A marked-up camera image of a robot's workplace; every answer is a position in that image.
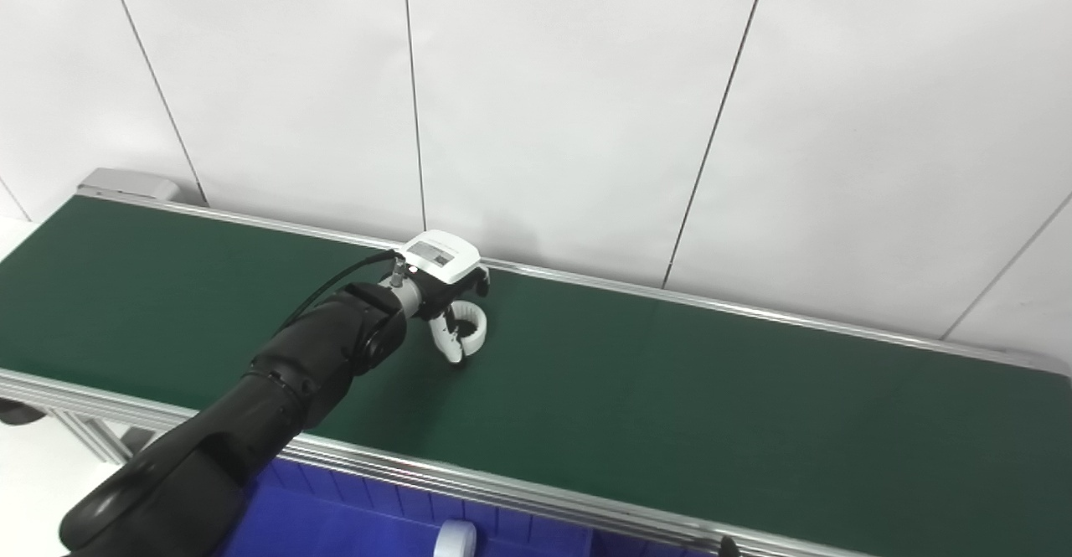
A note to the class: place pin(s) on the grey aluminium conveyor leg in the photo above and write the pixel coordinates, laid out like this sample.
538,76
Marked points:
96,440

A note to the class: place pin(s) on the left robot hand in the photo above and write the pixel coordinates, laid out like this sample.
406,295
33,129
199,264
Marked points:
440,257

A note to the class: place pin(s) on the white plastic cylinder part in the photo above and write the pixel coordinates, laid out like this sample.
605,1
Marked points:
455,540

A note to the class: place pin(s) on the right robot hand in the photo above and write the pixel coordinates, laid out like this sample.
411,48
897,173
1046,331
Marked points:
729,548

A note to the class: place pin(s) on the green conveyor belt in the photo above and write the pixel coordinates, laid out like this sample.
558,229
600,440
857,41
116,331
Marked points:
670,398

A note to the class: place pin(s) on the blue bin with white parts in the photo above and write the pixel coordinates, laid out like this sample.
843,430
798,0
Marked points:
352,523

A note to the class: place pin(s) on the black round foot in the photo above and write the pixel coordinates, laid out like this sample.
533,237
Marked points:
18,412

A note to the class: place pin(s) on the grey conveyor motor housing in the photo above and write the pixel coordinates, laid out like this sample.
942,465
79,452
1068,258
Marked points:
130,184

